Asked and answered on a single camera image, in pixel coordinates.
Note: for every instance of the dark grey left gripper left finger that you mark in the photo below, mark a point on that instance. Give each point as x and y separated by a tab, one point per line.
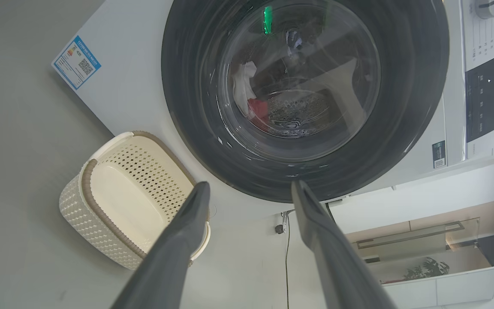
174	257

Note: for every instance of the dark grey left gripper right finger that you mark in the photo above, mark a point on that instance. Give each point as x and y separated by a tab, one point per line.
332	266

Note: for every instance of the black round glass washer door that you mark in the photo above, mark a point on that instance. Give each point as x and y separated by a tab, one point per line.
187	107

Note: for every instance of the red lettered jersey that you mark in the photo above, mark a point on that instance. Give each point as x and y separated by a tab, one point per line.
259	109

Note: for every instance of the red and white garment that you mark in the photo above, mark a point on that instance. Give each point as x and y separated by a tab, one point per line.
240	86

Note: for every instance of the cream perforated laundry basket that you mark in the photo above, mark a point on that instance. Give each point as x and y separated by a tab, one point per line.
118	201

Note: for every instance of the dark label with QR code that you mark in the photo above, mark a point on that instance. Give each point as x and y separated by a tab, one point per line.
438	154

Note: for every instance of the white front-load washing machine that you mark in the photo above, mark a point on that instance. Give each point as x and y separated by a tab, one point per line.
135	86

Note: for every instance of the black washer display panel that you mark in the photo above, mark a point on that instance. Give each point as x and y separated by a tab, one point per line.
487	98

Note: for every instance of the metal caster wheel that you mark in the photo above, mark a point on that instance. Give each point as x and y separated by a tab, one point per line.
279	228

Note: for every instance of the glass top table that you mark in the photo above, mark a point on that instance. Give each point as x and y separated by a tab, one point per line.
414	240

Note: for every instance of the green potted plant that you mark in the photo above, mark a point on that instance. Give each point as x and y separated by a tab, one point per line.
427	269

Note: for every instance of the white low cabinet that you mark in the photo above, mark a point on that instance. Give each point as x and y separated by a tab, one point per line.
444	289

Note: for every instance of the blue energy label sticker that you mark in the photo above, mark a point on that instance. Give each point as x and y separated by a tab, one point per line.
76	62

